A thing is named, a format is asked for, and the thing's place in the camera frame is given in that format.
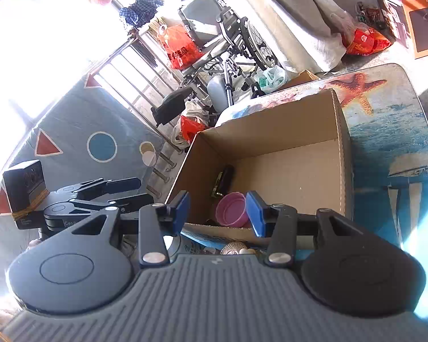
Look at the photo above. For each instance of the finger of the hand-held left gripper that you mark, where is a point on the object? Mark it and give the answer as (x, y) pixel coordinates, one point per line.
(132, 201)
(121, 184)

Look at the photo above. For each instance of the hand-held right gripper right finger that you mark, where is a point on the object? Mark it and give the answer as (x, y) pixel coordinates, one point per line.
(255, 213)

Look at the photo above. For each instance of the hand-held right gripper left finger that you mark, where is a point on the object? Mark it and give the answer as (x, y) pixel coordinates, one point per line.
(180, 210)

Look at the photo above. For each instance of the pink tape roll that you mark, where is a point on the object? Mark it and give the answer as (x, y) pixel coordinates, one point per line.
(232, 208)

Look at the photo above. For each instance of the green marker pen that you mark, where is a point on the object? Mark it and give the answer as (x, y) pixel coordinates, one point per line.
(215, 188)

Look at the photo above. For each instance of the black cylindrical tube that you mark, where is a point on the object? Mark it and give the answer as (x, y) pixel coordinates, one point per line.
(226, 178)

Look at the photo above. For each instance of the brown cardboard box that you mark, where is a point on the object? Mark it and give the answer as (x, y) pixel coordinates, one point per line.
(289, 167)

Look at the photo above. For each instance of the printed blanket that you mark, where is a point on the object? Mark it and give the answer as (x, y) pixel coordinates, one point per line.
(75, 121)

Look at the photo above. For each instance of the red plastic bag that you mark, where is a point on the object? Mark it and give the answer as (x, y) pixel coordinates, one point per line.
(191, 128)
(363, 41)
(178, 48)

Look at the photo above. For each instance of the metal railing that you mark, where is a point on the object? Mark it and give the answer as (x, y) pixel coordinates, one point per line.
(114, 55)

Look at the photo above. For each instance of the green white plastic bag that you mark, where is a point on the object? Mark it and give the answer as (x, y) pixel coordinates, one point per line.
(271, 76)

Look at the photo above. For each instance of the blue checked cloth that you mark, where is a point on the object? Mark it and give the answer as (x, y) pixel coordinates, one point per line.
(141, 9)

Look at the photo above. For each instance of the folded wheelchair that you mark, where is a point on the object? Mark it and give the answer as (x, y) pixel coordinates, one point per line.
(199, 17)

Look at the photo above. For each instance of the cream curtain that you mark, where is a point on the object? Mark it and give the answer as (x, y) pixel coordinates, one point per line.
(289, 17)

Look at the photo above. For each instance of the tall orange appliance box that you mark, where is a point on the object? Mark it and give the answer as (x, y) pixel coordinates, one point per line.
(385, 0)

